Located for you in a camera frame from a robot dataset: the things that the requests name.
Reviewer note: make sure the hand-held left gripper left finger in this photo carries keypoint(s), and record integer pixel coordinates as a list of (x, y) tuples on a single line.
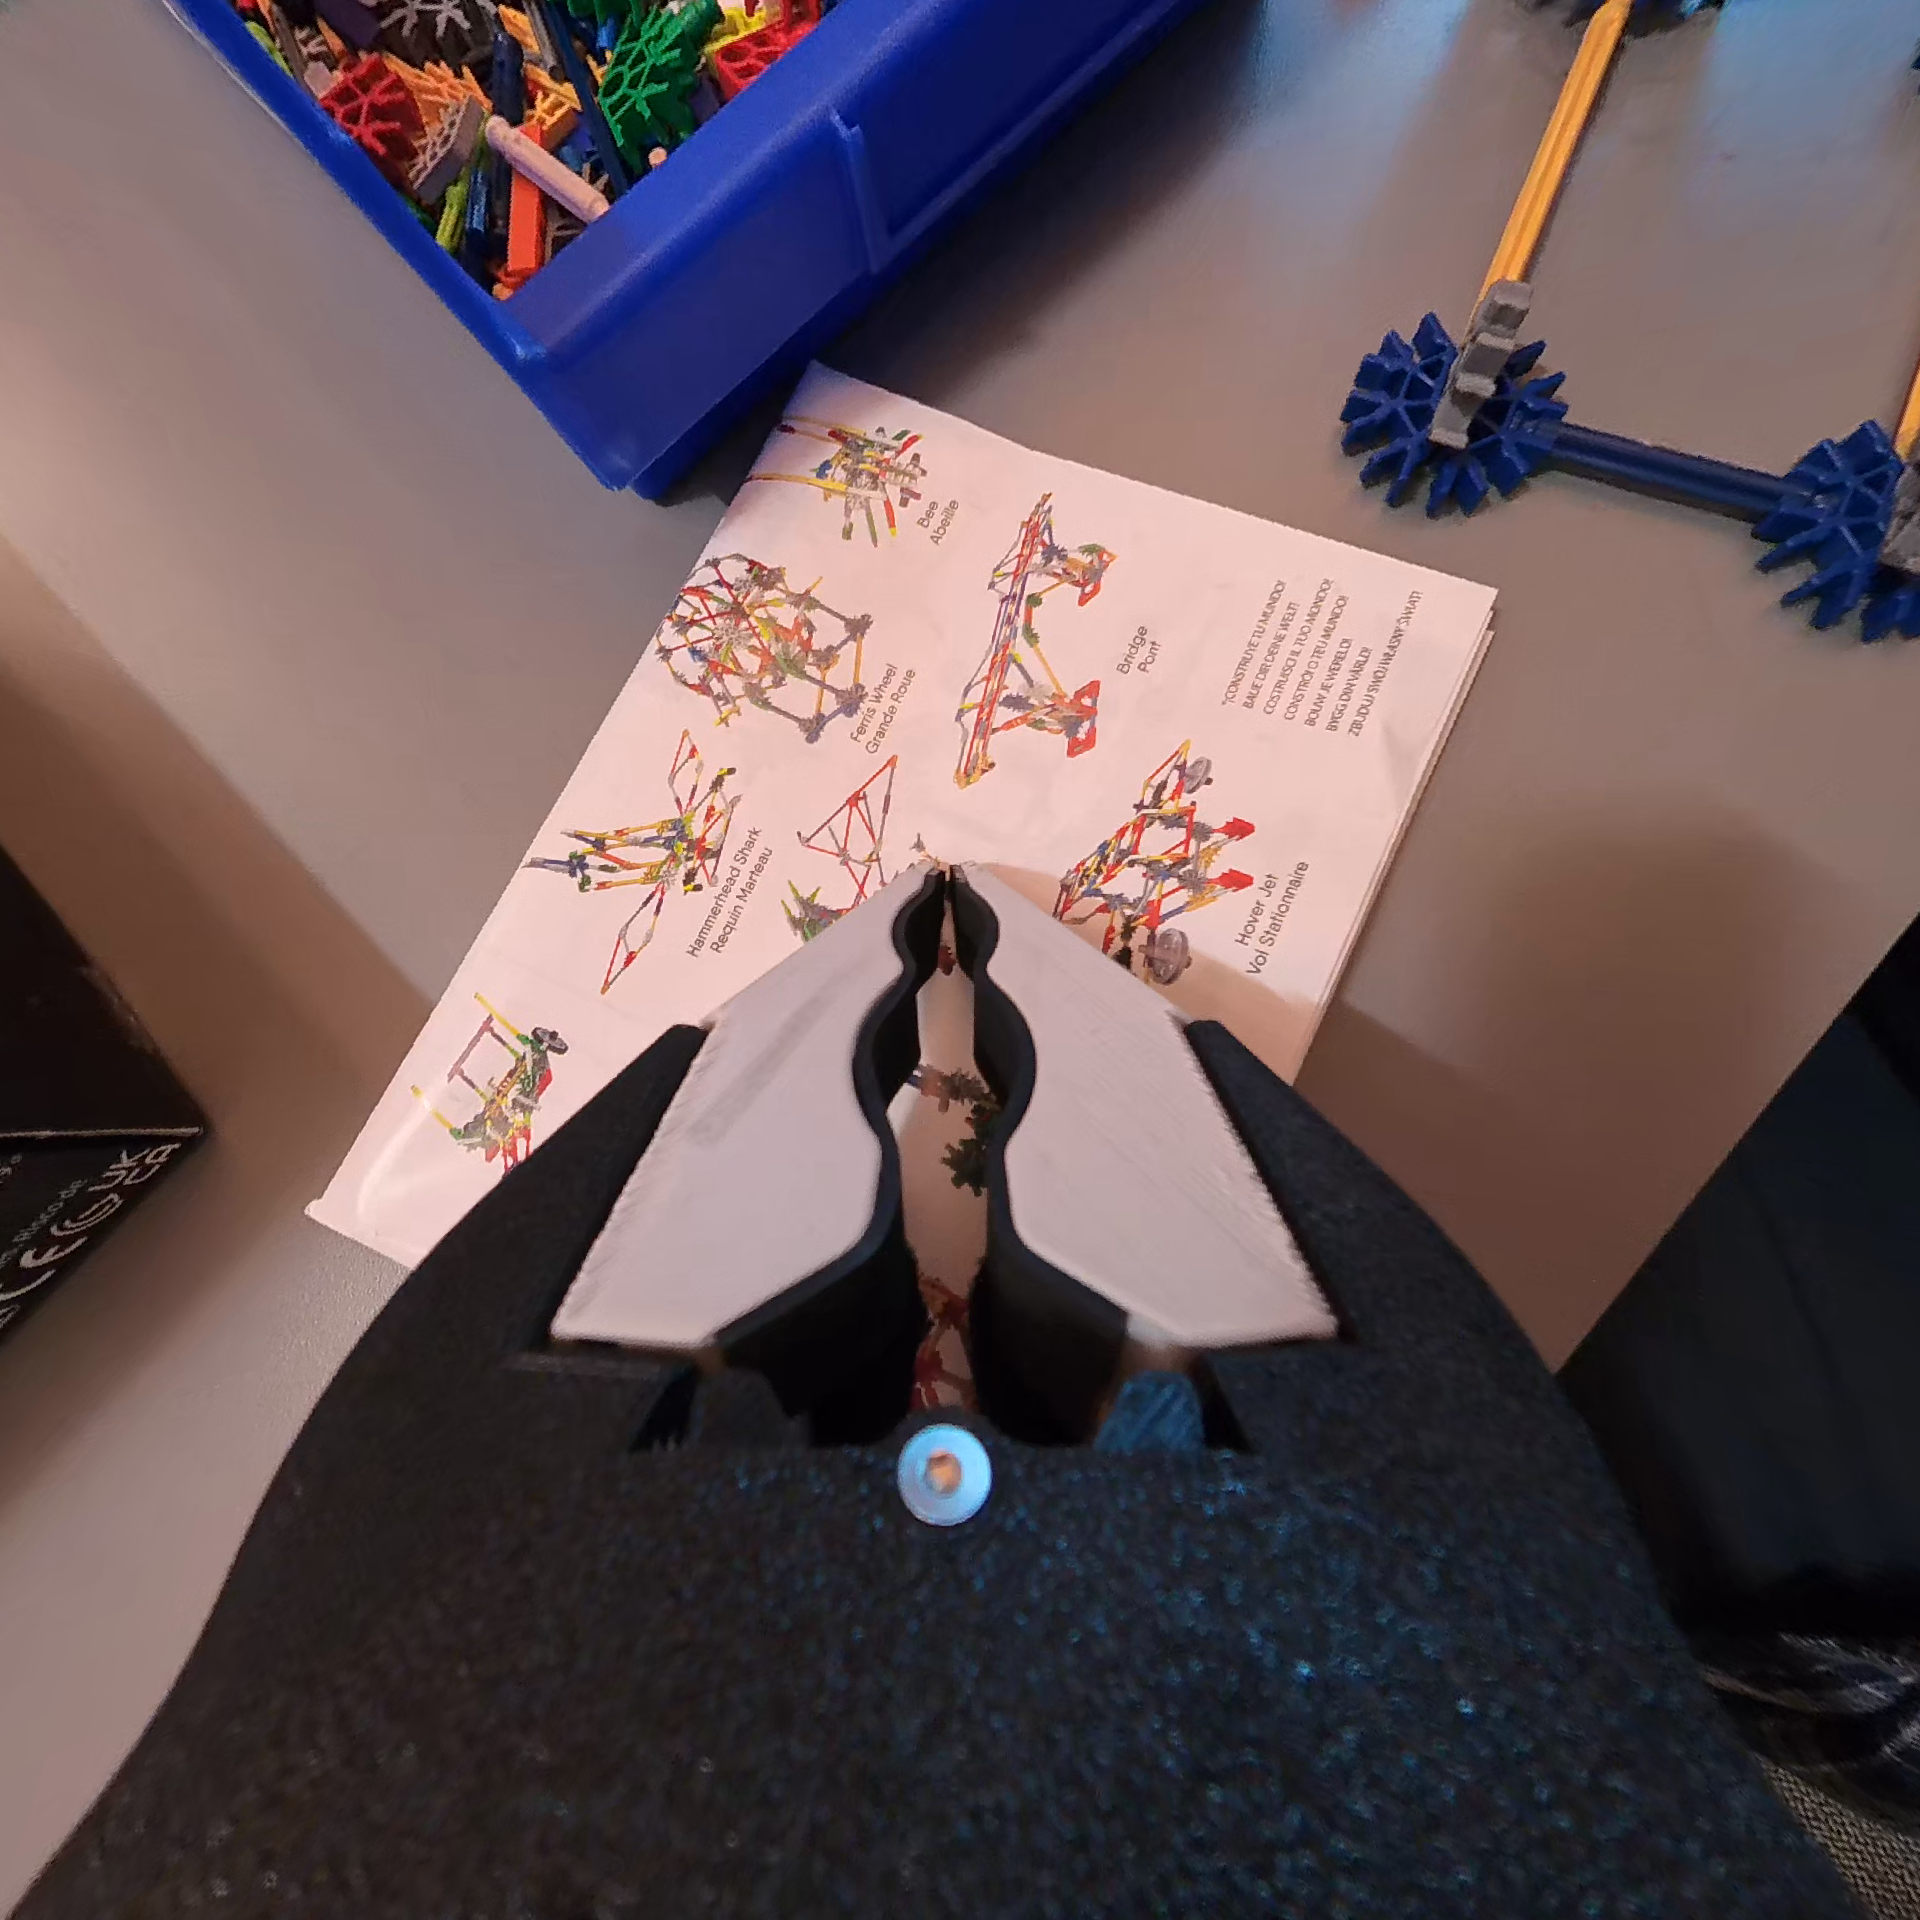
[(735, 1185)]

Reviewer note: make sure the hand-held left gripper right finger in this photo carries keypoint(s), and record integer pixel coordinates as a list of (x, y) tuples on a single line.
[(1155, 1171)]

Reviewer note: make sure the blue grey connector hub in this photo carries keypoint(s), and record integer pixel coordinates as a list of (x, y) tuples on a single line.
[(1409, 406), (1838, 527)]

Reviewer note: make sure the blue plastic rod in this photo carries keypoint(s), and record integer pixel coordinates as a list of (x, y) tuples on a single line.
[(1667, 466)]

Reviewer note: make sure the blue plastic bin with pieces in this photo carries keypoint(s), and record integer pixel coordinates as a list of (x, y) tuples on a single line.
[(748, 255)]

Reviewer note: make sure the yellow plastic rod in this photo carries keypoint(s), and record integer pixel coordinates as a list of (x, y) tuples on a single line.
[(1908, 415), (1551, 158)]

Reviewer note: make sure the white instruction booklet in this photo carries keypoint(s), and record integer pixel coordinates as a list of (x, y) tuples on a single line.
[(1050, 676)]

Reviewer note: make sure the person's dark printed t-shirt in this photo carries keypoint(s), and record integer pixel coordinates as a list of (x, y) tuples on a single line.
[(1771, 1278)]

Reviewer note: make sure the black printed cardboard box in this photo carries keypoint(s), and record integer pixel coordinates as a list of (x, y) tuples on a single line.
[(75, 1110)]

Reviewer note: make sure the person's plaid overshirt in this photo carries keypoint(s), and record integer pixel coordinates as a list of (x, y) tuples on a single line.
[(1813, 1726)]

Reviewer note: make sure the pile of colourful construction pieces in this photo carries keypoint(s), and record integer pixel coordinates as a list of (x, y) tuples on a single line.
[(494, 106)]

